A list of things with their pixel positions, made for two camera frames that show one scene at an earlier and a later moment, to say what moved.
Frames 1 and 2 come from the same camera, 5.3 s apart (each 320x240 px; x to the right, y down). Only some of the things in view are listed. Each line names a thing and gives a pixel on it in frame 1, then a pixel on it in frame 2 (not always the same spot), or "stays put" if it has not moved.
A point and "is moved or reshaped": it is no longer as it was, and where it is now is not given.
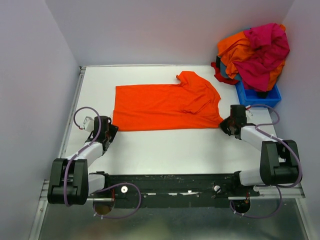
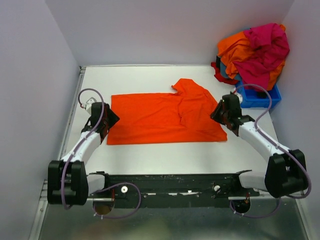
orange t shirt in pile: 237,46 stays put
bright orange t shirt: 192,102 is moved or reshaped
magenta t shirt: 271,48 stays put
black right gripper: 223,125 to 215,113
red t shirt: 220,78 stays put
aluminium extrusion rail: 43,200 stays put
